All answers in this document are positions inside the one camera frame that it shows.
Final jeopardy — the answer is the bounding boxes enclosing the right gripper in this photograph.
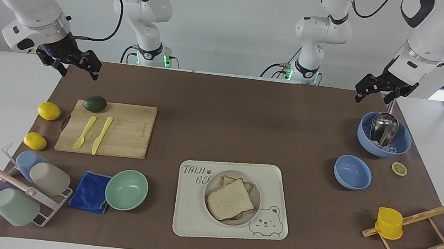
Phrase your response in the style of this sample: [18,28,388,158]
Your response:
[34,32,105,82]

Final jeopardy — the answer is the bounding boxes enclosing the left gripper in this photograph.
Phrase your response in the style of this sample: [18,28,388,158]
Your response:
[353,60,422,110]

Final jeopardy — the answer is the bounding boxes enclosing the beige round plate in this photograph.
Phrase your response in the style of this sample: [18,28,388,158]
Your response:
[200,167,265,229]

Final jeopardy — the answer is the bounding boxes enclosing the metal scoop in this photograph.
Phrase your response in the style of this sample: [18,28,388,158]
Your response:
[368,96,402,149]

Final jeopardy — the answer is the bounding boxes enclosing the green avocado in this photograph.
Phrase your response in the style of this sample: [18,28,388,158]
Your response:
[82,94,108,114]

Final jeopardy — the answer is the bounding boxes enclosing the yellow lemon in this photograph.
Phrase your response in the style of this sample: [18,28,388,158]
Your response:
[36,101,63,122]
[22,131,49,152]

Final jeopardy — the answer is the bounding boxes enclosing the large blue bowl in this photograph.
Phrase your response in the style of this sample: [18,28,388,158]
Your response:
[355,110,415,161]

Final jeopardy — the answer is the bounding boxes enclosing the ice cubes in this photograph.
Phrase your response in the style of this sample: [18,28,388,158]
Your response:
[360,125,402,155]

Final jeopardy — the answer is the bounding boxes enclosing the yellow plastic fork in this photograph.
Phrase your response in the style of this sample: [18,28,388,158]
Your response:
[72,113,98,152]

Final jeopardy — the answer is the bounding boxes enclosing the yellow plastic knife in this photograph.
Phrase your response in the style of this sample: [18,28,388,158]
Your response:
[91,115,114,157]

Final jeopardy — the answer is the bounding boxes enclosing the lemon slice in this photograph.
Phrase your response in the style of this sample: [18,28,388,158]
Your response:
[391,161,408,177]

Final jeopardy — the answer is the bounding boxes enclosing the wooden cutting board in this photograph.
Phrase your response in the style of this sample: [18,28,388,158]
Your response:
[54,96,158,162]

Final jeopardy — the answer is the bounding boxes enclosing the small blue bowl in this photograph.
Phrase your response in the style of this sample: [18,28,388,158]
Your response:
[331,153,375,192]

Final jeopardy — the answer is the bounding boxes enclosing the blue plastic cup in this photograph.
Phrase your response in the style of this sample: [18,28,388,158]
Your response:
[13,149,52,184]

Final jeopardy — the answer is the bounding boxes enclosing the beige plastic cup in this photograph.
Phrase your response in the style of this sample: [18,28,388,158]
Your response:
[27,161,73,198]

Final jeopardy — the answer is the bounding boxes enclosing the blue cloth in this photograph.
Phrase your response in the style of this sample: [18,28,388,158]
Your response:
[67,169,113,215]

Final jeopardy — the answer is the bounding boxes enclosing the green bowl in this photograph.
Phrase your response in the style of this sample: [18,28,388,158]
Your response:
[103,167,151,214]

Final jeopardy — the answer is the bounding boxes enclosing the white tray with bear print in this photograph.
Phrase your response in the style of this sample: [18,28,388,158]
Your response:
[171,154,296,249]

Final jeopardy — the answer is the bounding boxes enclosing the green plastic cup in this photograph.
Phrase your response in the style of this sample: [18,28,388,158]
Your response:
[0,187,43,229]

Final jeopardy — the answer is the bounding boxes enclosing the bread slice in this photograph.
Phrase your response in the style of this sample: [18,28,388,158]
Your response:
[205,175,259,225]
[216,175,255,222]

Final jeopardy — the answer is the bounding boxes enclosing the black cable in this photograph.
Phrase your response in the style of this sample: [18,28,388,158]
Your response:
[345,0,395,22]
[260,42,303,83]
[69,0,125,45]
[120,44,139,66]

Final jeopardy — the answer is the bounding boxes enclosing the yellow cup with handle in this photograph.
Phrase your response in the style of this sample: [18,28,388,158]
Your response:
[373,206,406,242]

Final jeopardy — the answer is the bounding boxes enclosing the white wire cup rack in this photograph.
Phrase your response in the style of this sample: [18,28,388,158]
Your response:
[0,141,78,231]

